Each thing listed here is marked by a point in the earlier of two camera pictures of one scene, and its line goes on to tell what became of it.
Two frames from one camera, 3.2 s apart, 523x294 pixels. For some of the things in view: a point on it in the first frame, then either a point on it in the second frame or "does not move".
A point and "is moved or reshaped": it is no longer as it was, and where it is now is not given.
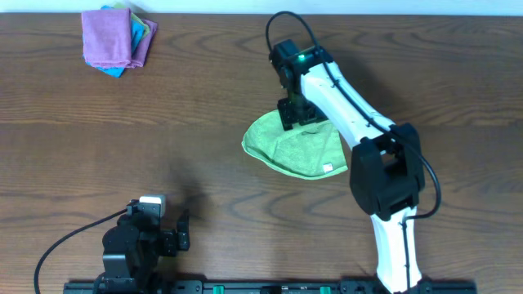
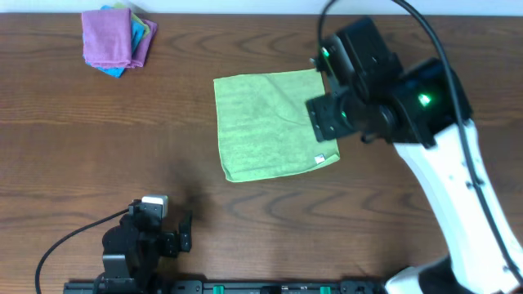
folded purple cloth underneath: (140, 55) does not move
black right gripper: (288, 118) → (322, 113)
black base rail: (264, 287) does not move
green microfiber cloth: (310, 150) is moved or reshaped
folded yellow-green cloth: (145, 27) does not move
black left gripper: (171, 237) does not move
